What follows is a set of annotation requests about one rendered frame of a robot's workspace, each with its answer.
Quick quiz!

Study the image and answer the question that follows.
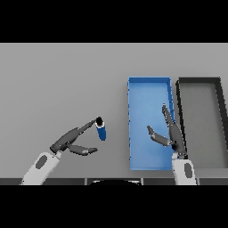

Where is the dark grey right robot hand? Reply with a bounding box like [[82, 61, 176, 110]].
[[146, 102, 187, 158]]

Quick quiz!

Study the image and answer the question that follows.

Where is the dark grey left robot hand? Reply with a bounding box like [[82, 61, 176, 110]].
[[49, 118, 99, 157]]

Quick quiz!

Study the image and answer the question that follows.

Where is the blue bin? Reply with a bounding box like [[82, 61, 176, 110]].
[[127, 76, 182, 172]]

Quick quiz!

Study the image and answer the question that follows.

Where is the blue pipe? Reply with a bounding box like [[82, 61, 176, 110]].
[[94, 116, 107, 142]]

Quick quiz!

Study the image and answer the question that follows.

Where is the dark grey bin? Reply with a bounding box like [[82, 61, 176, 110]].
[[175, 77, 228, 171]]

